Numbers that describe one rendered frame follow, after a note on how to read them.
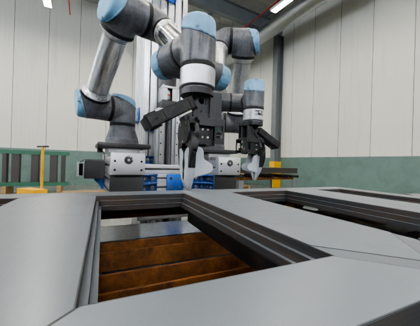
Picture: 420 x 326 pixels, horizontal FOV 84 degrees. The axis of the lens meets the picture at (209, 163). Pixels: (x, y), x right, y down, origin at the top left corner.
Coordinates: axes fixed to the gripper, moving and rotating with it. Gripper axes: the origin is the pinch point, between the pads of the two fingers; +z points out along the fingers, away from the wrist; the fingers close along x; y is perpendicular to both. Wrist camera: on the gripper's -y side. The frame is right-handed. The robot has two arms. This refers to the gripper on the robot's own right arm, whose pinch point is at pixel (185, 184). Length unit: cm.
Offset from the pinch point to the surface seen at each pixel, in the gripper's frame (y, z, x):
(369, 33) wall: 700, -408, 395
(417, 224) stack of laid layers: 53, 9, -17
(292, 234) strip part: 10.4, 5.8, -20.0
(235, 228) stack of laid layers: 8.5, 8.1, -6.9
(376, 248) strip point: 16.6, 5.8, -28.4
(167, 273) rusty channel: -1.7, 20.8, 5.4
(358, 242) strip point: 16.9, 5.8, -25.9
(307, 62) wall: 684, -401, 614
